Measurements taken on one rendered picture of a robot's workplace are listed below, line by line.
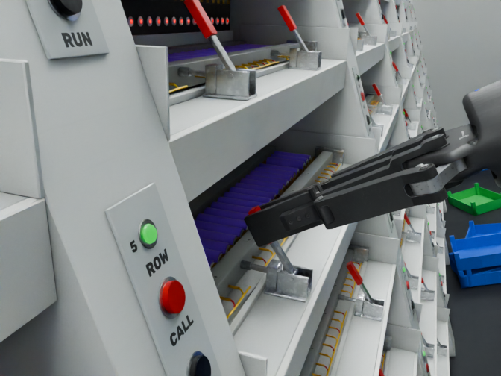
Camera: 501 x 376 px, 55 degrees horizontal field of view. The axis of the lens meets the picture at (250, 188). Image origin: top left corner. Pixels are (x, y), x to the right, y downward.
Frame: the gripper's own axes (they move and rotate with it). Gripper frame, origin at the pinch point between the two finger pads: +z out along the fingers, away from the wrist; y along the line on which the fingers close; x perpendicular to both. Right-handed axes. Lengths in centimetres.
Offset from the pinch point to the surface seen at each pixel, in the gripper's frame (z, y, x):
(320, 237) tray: 3.1, 12.7, -7.1
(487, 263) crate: 0, 162, -89
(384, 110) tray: 3, 96, -6
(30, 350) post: 2.9, -25.3, 4.6
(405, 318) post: 7, 45, -38
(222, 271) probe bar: 7.0, -2.9, -2.0
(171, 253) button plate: -1.7, -19.4, 5.1
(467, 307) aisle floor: 12, 145, -96
